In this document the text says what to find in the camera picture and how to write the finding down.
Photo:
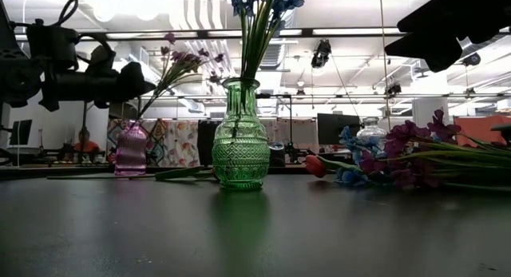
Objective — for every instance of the person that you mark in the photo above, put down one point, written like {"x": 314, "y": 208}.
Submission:
{"x": 85, "y": 146}

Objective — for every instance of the black cylindrical speaker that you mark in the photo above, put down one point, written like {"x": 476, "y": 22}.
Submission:
{"x": 277, "y": 153}

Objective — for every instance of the green glass vase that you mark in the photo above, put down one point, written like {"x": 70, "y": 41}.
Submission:
{"x": 240, "y": 149}

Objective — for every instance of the orange partition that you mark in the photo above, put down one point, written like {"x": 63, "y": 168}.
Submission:
{"x": 479, "y": 129}

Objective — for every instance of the clear glass vase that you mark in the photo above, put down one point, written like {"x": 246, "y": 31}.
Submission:
{"x": 371, "y": 131}

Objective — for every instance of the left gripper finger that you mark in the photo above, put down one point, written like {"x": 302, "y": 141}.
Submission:
{"x": 133, "y": 83}
{"x": 103, "y": 61}

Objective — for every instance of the black round ceiling fixture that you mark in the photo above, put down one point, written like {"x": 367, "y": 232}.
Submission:
{"x": 472, "y": 59}
{"x": 393, "y": 88}

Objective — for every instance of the red artificial tulip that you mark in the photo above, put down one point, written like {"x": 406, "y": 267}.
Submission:
{"x": 179, "y": 173}
{"x": 315, "y": 166}

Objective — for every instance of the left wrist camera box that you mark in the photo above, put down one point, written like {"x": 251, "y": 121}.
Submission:
{"x": 52, "y": 45}

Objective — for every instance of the black partition panel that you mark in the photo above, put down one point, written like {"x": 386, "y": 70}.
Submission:
{"x": 205, "y": 143}

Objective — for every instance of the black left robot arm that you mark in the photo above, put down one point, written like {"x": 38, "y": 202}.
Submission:
{"x": 16, "y": 77}

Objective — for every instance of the black computer monitor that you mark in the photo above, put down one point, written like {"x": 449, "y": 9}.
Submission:
{"x": 333, "y": 129}
{"x": 22, "y": 131}

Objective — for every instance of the black device with light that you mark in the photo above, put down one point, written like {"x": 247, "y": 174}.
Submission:
{"x": 295, "y": 153}

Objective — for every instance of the pink glass vase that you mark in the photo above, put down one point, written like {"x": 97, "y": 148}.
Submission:
{"x": 130, "y": 153}

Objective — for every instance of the blue artificial flowers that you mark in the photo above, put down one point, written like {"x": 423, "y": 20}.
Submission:
{"x": 277, "y": 55}

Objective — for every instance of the patterned fabric partition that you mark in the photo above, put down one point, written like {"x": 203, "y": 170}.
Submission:
{"x": 175, "y": 143}

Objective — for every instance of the thin black metal frame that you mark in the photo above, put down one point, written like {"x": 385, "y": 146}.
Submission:
{"x": 319, "y": 96}

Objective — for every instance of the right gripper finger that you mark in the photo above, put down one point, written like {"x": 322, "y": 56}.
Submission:
{"x": 435, "y": 49}
{"x": 459, "y": 9}

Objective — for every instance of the black rig camera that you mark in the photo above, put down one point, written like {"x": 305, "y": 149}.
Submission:
{"x": 321, "y": 55}

